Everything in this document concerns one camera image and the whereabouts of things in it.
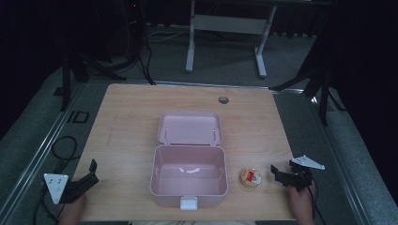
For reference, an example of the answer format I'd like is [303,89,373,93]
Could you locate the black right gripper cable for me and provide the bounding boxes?
[304,170,327,225]

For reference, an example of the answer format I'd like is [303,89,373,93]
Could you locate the pink plastic box with lid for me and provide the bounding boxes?
[149,110,229,211]

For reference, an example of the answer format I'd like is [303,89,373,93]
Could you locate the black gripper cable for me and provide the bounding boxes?
[304,170,327,225]
[32,181,65,225]

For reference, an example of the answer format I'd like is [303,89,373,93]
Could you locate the black hanging cables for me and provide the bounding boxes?
[136,43,158,86]

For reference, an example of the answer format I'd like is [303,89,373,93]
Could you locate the black metal stand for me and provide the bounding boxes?
[269,34,348,127]
[53,37,128,113]

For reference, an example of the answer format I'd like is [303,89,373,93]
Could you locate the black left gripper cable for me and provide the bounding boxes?
[32,181,65,225]

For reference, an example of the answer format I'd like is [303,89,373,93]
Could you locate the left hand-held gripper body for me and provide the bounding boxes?
[43,172,95,205]

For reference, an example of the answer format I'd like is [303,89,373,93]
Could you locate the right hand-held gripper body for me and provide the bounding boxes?
[282,155,326,192]

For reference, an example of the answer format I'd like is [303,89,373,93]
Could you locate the black looped floor cable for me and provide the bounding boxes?
[50,135,82,174]

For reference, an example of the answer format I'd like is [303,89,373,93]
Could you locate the black computer tower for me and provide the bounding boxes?
[123,0,148,60]

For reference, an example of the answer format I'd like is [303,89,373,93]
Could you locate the person's right hand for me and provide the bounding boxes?
[287,180,316,225]

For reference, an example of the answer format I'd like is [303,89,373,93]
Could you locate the white metal desk frame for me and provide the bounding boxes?
[185,0,278,79]

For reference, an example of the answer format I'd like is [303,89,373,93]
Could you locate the person's left hand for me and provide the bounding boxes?
[58,193,87,225]

